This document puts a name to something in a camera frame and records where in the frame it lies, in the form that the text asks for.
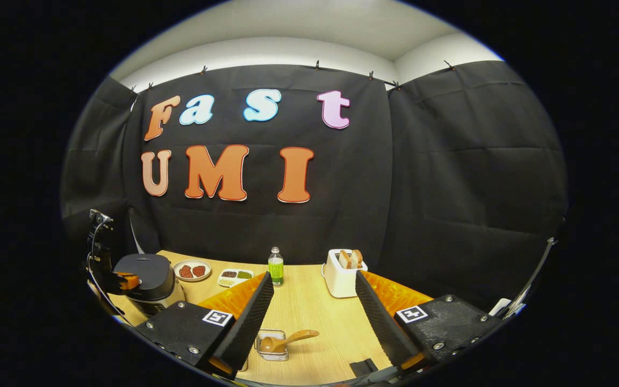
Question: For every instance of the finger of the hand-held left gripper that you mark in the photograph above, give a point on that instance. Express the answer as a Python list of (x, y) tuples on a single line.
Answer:
[(128, 281)]

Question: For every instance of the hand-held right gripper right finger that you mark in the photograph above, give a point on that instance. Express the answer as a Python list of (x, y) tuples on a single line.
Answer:
[(382, 328)]

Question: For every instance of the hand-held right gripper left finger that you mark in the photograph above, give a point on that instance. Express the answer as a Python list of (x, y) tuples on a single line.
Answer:
[(250, 328)]

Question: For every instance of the black rice cooker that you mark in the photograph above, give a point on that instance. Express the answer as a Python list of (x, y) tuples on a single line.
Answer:
[(151, 271)]

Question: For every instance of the clear chopstick holder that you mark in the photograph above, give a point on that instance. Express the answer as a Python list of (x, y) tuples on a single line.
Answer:
[(272, 356)]

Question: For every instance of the wooden spoon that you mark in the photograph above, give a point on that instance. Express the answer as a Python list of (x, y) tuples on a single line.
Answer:
[(293, 339)]

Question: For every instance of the white divided bean dish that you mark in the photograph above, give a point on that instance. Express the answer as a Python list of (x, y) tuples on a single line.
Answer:
[(236, 278)]

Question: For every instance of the red meat slice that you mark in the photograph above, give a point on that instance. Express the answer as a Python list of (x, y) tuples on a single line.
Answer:
[(186, 271), (199, 271)]

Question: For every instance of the green drink bottle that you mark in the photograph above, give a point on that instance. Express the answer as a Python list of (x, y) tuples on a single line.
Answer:
[(275, 271)]

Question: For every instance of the white toaster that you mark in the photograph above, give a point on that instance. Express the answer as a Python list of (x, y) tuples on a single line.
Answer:
[(339, 282)]

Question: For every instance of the white round plate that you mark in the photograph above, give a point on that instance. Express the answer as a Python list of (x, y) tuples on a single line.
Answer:
[(192, 262)]

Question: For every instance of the toasted bread slice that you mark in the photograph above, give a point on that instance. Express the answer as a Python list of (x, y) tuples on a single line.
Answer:
[(357, 258), (345, 259)]

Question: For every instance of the white board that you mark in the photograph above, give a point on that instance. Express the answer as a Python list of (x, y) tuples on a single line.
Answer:
[(500, 307)]

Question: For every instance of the black backdrop cloth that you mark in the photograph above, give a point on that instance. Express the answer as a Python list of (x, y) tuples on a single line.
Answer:
[(422, 188)]

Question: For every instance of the row of black cloth clips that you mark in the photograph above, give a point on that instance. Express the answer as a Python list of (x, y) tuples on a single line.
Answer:
[(317, 65)]

